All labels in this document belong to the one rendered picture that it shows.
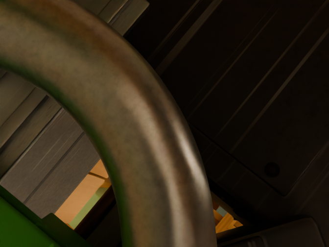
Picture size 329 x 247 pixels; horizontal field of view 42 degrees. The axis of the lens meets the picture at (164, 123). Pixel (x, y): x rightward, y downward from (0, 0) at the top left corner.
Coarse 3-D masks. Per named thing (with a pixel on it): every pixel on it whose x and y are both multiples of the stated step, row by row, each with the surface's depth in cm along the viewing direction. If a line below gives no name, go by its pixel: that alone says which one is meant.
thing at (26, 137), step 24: (96, 0) 18; (120, 0) 18; (144, 0) 18; (120, 24) 18; (0, 72) 17; (0, 96) 18; (24, 96) 18; (48, 96) 18; (0, 120) 18; (24, 120) 17; (48, 120) 18; (0, 144) 17; (24, 144) 18; (0, 168) 18
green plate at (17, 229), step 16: (0, 192) 16; (0, 208) 15; (16, 208) 16; (0, 224) 15; (16, 224) 15; (32, 224) 16; (48, 224) 21; (64, 224) 23; (0, 240) 15; (16, 240) 15; (32, 240) 15; (48, 240) 15; (64, 240) 16; (80, 240) 23
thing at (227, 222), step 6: (216, 204) 395; (216, 216) 337; (222, 216) 339; (228, 216) 336; (216, 222) 336; (222, 222) 328; (228, 222) 330; (234, 222) 340; (216, 228) 321; (222, 228) 323; (228, 228) 332
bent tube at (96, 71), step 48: (0, 0) 12; (48, 0) 13; (0, 48) 13; (48, 48) 12; (96, 48) 13; (96, 96) 12; (144, 96) 13; (96, 144) 13; (144, 144) 12; (192, 144) 13; (144, 192) 12; (192, 192) 13; (144, 240) 12; (192, 240) 12
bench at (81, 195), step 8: (96, 168) 94; (104, 168) 98; (88, 176) 93; (96, 176) 98; (104, 176) 102; (80, 184) 92; (88, 184) 96; (96, 184) 101; (72, 192) 91; (80, 192) 96; (88, 192) 100; (72, 200) 95; (80, 200) 99; (88, 200) 104; (64, 208) 94; (72, 208) 98; (80, 208) 103; (64, 216) 97; (72, 216) 102
